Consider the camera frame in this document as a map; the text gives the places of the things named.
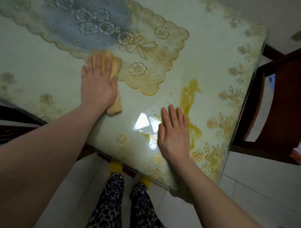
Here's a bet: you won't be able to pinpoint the yellow slipper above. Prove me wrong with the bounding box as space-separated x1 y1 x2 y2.
109 161 123 174
140 177 152 189

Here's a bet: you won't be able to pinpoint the dark red wooden chair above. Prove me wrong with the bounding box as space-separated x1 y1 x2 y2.
229 48 301 166

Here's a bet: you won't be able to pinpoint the person's left hand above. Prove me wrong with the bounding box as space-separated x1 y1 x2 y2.
81 54 118 111

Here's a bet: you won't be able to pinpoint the dark wooden bench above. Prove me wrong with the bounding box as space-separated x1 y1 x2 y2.
0 105 48 145

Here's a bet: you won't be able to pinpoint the person's right forearm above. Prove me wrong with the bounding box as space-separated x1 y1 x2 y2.
165 155 262 228

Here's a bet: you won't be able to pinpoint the gold floral lace table mat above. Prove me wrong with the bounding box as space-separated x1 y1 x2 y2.
0 0 190 97

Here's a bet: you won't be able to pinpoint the gold floral tablecloth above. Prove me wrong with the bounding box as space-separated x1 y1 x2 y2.
0 0 269 200

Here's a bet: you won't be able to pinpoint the person's right hand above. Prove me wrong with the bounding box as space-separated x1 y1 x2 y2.
157 104 191 163

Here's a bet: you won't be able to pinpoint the yellow cleaning cloth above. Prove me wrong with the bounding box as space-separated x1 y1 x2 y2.
90 50 123 117

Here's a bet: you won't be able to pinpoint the leopard print trousers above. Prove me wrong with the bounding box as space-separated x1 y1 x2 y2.
85 172 165 228

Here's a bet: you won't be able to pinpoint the yellow liquid spill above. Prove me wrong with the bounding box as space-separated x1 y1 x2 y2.
179 79 203 151

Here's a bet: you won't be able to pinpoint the person's left forearm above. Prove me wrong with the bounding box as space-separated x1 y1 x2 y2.
0 103 111 228

